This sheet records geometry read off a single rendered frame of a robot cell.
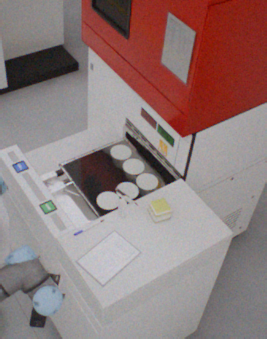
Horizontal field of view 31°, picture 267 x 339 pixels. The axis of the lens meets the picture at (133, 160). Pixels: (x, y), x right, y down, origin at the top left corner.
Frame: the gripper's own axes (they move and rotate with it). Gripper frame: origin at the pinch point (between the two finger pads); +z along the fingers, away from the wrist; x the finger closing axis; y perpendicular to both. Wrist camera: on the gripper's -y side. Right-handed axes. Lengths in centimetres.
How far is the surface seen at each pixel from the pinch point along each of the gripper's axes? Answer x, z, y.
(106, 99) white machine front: -14, 76, 89
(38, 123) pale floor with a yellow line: 19, 210, 93
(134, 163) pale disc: -32, 56, 57
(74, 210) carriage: -8, 45, 29
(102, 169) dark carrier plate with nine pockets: -17, 55, 50
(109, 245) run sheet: -22.3, 21.7, 18.2
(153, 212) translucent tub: -37, 23, 34
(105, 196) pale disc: -20, 45, 38
